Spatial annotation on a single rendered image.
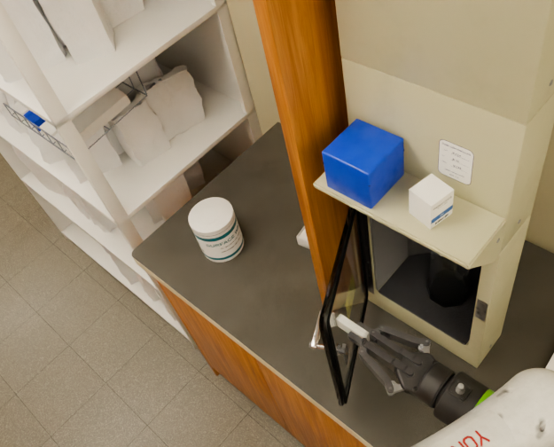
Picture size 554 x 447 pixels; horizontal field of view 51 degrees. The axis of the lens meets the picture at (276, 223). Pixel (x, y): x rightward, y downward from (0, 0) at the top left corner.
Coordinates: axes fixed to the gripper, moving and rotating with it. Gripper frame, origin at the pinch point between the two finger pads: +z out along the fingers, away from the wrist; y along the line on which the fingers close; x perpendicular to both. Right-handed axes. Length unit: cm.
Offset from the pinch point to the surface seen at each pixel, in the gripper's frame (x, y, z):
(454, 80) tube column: -46, -22, -5
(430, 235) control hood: -22.9, -12.4, -8.5
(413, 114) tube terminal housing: -36.9, -22.1, 1.3
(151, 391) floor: 128, 28, 101
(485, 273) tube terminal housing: -5.0, -22.1, -14.6
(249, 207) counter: 34, -27, 65
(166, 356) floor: 128, 13, 108
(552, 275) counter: 34, -56, -18
